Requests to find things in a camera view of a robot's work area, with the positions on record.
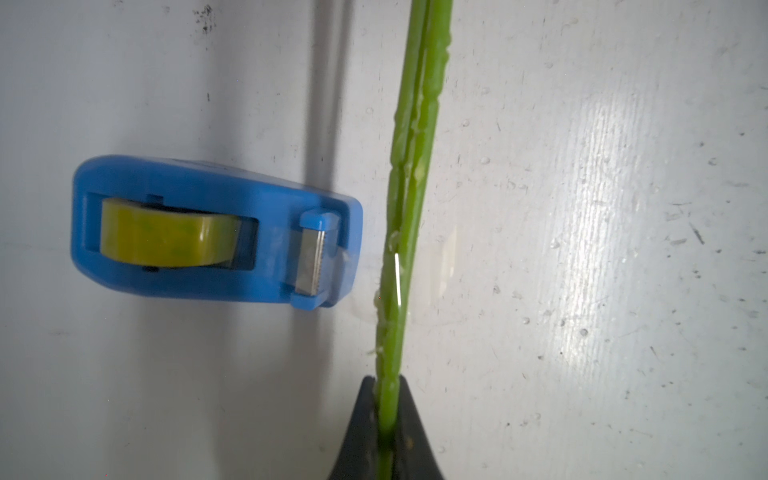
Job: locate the blue tape dispenser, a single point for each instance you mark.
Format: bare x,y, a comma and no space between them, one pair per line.
197,230

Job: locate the pink flower bouquet green stems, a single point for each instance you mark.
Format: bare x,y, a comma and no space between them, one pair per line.
424,67

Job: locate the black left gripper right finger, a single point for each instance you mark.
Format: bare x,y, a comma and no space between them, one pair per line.
413,458

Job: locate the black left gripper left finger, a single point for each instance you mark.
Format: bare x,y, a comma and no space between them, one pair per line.
358,454

